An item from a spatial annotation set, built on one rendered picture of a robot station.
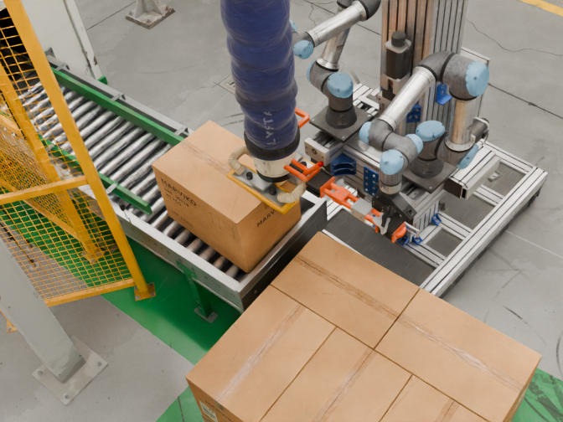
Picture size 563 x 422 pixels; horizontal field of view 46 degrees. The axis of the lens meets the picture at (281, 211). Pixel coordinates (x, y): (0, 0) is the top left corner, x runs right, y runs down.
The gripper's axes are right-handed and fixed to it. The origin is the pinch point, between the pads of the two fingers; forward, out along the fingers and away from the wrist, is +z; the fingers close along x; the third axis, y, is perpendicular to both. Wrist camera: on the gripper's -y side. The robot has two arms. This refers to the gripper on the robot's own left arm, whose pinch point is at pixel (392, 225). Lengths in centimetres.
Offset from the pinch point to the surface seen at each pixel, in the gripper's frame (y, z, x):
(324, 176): 35.1, -1.6, -1.8
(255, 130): 58, -23, 11
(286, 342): 27, 71, 37
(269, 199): 52, 11, 14
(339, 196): 23.7, -1.3, 2.3
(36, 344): 123, 82, 115
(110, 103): 218, 63, -7
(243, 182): 67, 11, 14
